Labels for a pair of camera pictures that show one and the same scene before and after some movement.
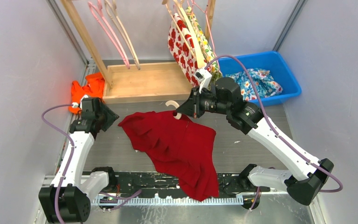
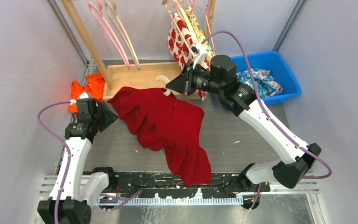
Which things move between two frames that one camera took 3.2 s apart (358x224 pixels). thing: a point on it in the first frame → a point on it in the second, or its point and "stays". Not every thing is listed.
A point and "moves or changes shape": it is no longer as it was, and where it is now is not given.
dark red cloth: x=185 y=149 moves or changes shape
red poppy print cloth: x=182 y=48 stays
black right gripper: x=192 y=106 → x=183 y=82
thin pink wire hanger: x=205 y=12 stays
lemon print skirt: x=208 y=54 stays
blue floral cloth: x=267 y=86 stays
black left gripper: x=111 y=117 stays
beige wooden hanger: x=174 y=103 → x=165 y=80
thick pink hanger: x=98 y=13 stays
